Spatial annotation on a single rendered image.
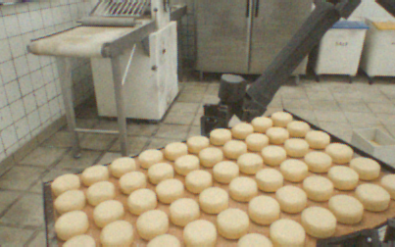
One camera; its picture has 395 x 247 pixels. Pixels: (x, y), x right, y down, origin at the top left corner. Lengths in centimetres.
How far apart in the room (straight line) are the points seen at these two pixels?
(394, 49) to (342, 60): 58
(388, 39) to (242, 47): 174
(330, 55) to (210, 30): 155
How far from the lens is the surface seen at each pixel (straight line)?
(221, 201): 57
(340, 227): 57
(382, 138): 305
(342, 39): 455
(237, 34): 415
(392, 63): 479
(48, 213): 67
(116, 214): 58
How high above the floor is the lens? 134
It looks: 25 degrees down
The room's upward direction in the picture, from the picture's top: straight up
